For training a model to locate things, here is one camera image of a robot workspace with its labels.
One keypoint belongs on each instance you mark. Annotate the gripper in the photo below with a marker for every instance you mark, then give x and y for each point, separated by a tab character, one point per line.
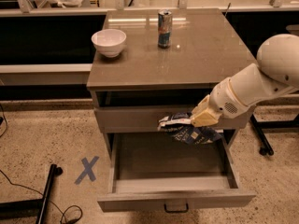
222	99

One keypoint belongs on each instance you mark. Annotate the blue chip bag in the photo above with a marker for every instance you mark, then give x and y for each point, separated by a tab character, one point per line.
187	133

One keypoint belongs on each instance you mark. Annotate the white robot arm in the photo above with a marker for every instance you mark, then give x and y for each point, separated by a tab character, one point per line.
276	73

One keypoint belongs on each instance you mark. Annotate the open grey middle drawer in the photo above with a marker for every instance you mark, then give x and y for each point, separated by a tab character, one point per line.
151	171

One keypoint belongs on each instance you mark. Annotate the grey drawer cabinet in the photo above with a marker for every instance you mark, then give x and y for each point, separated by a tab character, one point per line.
204	50

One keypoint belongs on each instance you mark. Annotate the closed grey top drawer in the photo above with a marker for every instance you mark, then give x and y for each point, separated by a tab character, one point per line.
134	119

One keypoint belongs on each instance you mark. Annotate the black stand leg right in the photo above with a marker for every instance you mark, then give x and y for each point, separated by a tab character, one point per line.
260	126

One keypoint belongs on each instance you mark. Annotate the black stand leg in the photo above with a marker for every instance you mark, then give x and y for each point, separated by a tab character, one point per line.
260	126
32	208

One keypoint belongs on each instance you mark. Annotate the blue silver drink can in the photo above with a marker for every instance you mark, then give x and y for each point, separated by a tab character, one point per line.
164	28

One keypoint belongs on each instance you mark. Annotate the white ceramic bowl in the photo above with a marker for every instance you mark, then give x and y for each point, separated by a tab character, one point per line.
109	42

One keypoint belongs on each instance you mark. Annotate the blue tape cross mark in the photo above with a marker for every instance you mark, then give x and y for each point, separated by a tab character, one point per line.
87	169

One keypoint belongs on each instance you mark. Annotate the black stand leg left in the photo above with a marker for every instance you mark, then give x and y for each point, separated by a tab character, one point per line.
32	208

